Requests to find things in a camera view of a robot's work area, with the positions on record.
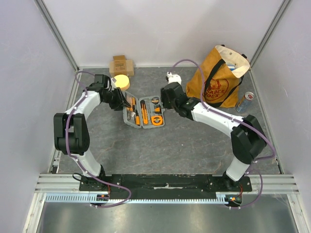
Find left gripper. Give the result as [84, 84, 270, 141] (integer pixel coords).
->
[103, 87, 131, 111]

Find orange handled pliers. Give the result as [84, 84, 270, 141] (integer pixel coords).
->
[125, 107, 136, 121]

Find orange screwdriver thin shaft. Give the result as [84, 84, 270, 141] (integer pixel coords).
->
[131, 97, 136, 114]

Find orange screwdriver thick shaft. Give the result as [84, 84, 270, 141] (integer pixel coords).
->
[134, 107, 140, 126]

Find grey plastic tool case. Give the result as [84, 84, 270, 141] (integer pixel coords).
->
[123, 91, 165, 129]

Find orange utility knife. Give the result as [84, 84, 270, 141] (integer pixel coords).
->
[140, 100, 148, 125]

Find orange tape measure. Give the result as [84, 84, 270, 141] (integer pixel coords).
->
[151, 116, 163, 126]

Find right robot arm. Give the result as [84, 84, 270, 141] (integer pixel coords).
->
[160, 82, 267, 191]

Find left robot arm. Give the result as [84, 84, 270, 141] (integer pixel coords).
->
[53, 74, 130, 191]

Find orange bit set holder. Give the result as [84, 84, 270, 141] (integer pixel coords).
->
[154, 104, 161, 114]

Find yellow round sponge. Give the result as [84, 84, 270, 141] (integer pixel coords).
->
[112, 74, 130, 91]

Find brown cardboard box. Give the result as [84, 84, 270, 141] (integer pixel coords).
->
[109, 55, 134, 77]

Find yellow Trader Joe's tote bag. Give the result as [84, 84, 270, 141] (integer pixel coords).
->
[186, 45, 250, 108]

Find blue drink can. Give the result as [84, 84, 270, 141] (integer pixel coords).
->
[236, 92, 254, 113]

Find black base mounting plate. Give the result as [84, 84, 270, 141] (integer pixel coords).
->
[79, 173, 253, 200]

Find grey slotted cable duct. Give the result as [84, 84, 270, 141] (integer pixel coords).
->
[45, 193, 228, 205]

